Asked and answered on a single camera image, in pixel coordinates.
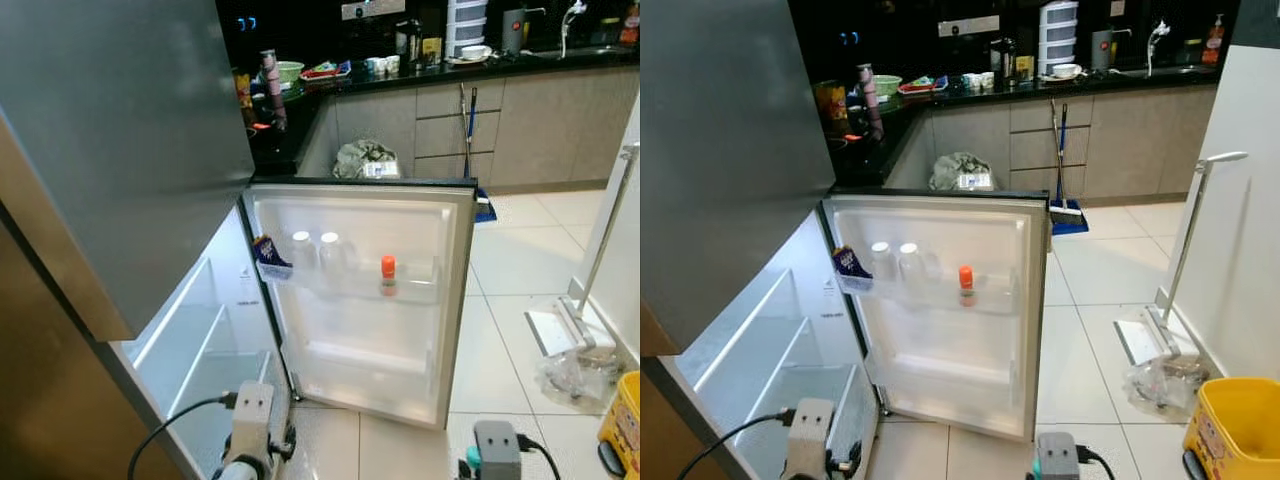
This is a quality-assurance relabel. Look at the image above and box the clear plastic bag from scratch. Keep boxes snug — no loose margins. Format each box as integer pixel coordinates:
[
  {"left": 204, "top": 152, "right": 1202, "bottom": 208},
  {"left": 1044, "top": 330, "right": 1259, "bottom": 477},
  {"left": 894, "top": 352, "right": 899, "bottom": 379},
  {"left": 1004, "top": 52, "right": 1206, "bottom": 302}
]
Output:
[
  {"left": 538, "top": 345, "right": 619, "bottom": 406},
  {"left": 1123, "top": 355, "right": 1209, "bottom": 418}
]

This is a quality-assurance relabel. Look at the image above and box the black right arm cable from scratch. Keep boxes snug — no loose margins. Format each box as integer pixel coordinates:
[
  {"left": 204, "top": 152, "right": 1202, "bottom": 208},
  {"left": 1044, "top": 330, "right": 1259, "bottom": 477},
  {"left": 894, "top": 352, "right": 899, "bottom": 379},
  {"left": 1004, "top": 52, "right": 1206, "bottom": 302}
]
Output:
[
  {"left": 514, "top": 433, "right": 563, "bottom": 480},
  {"left": 1074, "top": 445, "right": 1117, "bottom": 480}
]

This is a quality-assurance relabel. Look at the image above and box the blue handled broom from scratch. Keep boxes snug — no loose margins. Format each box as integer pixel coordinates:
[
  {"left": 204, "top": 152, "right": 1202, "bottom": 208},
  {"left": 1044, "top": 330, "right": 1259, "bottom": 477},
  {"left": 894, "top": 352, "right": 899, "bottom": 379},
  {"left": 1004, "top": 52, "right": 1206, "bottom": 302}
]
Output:
[
  {"left": 1044, "top": 98, "right": 1092, "bottom": 237},
  {"left": 457, "top": 84, "right": 498, "bottom": 224}
]

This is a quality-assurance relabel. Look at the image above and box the grey thermos jug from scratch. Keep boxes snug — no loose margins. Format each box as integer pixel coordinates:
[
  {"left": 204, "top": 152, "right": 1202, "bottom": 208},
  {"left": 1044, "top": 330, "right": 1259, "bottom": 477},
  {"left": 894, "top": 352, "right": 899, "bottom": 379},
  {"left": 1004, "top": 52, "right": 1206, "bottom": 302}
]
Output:
[
  {"left": 1090, "top": 28, "right": 1137, "bottom": 73},
  {"left": 503, "top": 8, "right": 548, "bottom": 56}
]

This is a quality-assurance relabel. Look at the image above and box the grey steel refrigerator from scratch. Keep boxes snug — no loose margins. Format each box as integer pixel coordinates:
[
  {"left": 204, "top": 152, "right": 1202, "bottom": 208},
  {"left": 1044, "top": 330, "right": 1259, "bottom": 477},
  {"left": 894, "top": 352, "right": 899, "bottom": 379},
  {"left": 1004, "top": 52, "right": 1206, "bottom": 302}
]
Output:
[
  {"left": 0, "top": 0, "right": 479, "bottom": 480},
  {"left": 640, "top": 0, "right": 1054, "bottom": 480}
]

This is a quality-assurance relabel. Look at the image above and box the yellow plastic bin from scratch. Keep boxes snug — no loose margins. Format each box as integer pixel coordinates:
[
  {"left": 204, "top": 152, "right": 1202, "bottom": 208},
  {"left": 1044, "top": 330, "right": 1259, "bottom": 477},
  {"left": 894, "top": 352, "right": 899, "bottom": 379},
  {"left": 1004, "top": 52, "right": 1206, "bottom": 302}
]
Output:
[
  {"left": 1182, "top": 377, "right": 1280, "bottom": 480},
  {"left": 597, "top": 370, "right": 641, "bottom": 479}
]

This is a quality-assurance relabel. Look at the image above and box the silver wall socket strip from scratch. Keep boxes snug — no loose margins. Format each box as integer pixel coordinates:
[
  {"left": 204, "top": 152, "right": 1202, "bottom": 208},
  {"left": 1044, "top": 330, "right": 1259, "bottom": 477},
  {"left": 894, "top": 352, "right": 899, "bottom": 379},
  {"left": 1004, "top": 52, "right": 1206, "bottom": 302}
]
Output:
[
  {"left": 340, "top": 0, "right": 407, "bottom": 22},
  {"left": 938, "top": 15, "right": 1002, "bottom": 39}
]

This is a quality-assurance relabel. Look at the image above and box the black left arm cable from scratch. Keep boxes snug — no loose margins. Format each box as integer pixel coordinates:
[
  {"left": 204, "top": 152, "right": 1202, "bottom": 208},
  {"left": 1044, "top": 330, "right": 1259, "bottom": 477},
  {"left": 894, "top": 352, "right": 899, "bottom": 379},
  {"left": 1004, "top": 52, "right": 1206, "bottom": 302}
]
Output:
[
  {"left": 680, "top": 407, "right": 797, "bottom": 480},
  {"left": 127, "top": 393, "right": 239, "bottom": 480}
]

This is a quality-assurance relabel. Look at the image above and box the grey green plastic bag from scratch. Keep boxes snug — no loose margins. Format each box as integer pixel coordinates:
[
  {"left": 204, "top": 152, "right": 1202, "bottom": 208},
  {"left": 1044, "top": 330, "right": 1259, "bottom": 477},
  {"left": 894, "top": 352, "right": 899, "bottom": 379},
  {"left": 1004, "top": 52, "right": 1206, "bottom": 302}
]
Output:
[
  {"left": 333, "top": 140, "right": 403, "bottom": 182},
  {"left": 928, "top": 152, "right": 997, "bottom": 193}
]

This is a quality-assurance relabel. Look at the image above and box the black top kitchen counter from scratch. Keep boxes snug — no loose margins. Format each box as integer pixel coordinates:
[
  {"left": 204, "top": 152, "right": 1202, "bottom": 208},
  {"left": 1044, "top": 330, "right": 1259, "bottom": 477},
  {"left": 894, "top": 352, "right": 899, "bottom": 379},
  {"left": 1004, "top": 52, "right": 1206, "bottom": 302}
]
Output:
[
  {"left": 232, "top": 40, "right": 641, "bottom": 197},
  {"left": 815, "top": 50, "right": 1243, "bottom": 207}
]

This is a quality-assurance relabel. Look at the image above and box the white mini drawer tower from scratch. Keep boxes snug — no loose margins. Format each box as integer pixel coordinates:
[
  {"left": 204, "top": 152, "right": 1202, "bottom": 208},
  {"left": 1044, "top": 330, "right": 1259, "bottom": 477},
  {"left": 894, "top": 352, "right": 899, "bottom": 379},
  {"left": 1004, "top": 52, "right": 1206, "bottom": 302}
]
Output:
[
  {"left": 447, "top": 0, "right": 489, "bottom": 53},
  {"left": 1038, "top": 0, "right": 1080, "bottom": 73}
]

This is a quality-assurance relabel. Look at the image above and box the clear bottle white cap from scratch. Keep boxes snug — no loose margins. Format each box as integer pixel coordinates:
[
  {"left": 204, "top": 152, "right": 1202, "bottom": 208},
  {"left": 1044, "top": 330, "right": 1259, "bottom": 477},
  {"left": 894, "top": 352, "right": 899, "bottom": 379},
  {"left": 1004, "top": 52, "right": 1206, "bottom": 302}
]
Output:
[
  {"left": 290, "top": 230, "right": 321, "bottom": 286},
  {"left": 868, "top": 240, "right": 899, "bottom": 297},
  {"left": 897, "top": 242, "right": 932, "bottom": 301},
  {"left": 318, "top": 232, "right": 353, "bottom": 291}
]

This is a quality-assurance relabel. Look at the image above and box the purple chocolate bar pack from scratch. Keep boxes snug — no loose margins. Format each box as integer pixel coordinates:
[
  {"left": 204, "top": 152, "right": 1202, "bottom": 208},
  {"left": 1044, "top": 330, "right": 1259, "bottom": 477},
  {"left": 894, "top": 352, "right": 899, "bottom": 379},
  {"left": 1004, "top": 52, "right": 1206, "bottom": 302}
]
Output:
[
  {"left": 832, "top": 245, "right": 874, "bottom": 295},
  {"left": 252, "top": 235, "right": 294, "bottom": 282}
]

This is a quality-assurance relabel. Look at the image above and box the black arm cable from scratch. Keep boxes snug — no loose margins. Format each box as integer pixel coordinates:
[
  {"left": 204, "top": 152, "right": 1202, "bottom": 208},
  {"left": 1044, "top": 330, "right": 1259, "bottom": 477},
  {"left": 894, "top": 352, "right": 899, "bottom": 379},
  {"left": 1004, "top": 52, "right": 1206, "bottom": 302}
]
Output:
[
  {"left": 514, "top": 433, "right": 563, "bottom": 480},
  {"left": 127, "top": 393, "right": 239, "bottom": 480},
  {"left": 680, "top": 407, "right": 797, "bottom": 480},
  {"left": 1074, "top": 445, "right": 1117, "bottom": 480}
]

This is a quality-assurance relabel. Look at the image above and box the pink tall tumbler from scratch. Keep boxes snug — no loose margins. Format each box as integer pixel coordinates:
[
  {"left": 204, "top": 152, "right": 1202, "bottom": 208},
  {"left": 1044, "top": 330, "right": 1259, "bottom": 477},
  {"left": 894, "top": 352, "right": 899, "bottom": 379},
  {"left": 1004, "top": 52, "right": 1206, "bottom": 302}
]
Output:
[
  {"left": 258, "top": 50, "right": 289, "bottom": 132},
  {"left": 857, "top": 64, "right": 888, "bottom": 142}
]

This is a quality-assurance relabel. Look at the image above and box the white kitchen faucet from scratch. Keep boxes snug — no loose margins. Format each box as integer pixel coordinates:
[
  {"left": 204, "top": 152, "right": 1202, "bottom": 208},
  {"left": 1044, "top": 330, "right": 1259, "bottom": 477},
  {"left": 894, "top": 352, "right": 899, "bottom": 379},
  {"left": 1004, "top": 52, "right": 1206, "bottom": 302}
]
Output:
[
  {"left": 560, "top": 0, "right": 587, "bottom": 59},
  {"left": 1147, "top": 20, "right": 1174, "bottom": 79}
]

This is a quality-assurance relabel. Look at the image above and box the white flat floor mop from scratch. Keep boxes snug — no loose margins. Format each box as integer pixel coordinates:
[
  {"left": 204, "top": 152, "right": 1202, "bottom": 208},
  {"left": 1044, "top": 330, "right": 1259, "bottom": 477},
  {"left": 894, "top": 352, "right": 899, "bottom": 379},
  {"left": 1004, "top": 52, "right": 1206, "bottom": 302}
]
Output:
[
  {"left": 1112, "top": 152, "right": 1251, "bottom": 367},
  {"left": 524, "top": 143, "right": 641, "bottom": 359}
]

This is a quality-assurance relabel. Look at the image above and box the grey steel fridge door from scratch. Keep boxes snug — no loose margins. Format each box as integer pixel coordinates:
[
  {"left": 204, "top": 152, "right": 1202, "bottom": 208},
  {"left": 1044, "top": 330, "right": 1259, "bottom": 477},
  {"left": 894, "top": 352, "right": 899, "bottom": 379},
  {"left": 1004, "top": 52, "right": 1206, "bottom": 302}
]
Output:
[
  {"left": 238, "top": 178, "right": 479, "bottom": 431},
  {"left": 818, "top": 188, "right": 1054, "bottom": 444}
]

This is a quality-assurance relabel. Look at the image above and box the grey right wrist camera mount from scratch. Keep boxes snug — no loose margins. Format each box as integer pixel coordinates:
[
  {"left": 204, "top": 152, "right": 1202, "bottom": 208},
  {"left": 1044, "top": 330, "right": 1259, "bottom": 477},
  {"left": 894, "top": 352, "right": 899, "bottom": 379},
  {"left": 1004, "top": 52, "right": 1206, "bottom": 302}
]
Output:
[
  {"left": 1037, "top": 432, "right": 1082, "bottom": 480},
  {"left": 473, "top": 420, "right": 523, "bottom": 480}
]

